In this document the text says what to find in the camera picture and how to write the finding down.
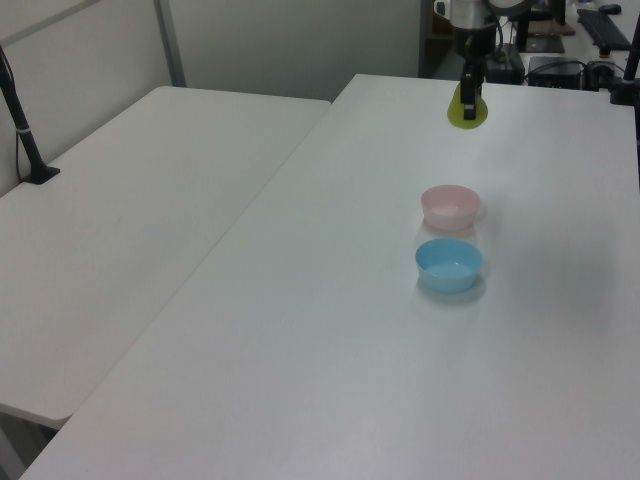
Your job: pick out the black keyboard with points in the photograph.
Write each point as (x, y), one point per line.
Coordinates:
(605, 27)

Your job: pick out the green pear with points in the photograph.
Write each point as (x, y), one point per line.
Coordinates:
(456, 114)

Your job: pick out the brown wooden board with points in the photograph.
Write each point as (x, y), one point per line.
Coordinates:
(547, 27)

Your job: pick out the pink plastic bowl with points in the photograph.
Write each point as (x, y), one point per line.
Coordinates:
(450, 207)

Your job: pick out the black Franka gripper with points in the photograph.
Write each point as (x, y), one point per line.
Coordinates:
(472, 42)

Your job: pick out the black computer mouse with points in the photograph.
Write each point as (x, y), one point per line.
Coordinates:
(610, 8)

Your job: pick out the blue plastic bowl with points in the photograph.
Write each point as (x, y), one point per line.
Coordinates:
(447, 265)

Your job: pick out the black pole with table clamp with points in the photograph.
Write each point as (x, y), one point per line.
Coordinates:
(627, 75)

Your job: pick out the black electronics box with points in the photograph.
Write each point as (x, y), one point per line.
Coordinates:
(555, 70)

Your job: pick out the black camera pole with base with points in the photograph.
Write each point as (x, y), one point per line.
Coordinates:
(22, 135)

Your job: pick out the grey partition post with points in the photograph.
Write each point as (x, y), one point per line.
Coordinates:
(170, 42)

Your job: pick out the white side table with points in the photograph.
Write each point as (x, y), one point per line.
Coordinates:
(125, 225)

